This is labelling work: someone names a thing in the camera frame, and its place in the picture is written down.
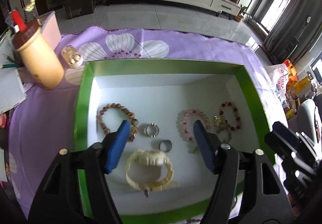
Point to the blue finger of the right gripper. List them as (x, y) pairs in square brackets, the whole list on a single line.
[(279, 145), (287, 134)]

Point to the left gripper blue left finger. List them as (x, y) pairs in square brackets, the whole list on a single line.
[(103, 157)]

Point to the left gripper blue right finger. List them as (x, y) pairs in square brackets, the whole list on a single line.
[(218, 156)]

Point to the gold rhinestone brooch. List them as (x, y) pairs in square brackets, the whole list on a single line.
[(221, 124)]

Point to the cream carved bangle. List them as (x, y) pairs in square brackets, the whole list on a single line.
[(150, 171)]

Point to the orange yellow package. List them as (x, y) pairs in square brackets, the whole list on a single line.
[(297, 88)]

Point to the green cardboard box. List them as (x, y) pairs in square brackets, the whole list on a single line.
[(158, 91)]

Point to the white red plastic bag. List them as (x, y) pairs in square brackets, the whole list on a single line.
[(279, 76)]

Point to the purple floral tablecloth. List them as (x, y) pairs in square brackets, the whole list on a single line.
[(43, 122)]

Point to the cream bear bottle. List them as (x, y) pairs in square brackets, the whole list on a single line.
[(38, 57)]

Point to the small potted plant on floor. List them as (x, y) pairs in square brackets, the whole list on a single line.
[(242, 12)]

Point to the pink box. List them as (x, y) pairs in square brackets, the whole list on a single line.
[(49, 29)]

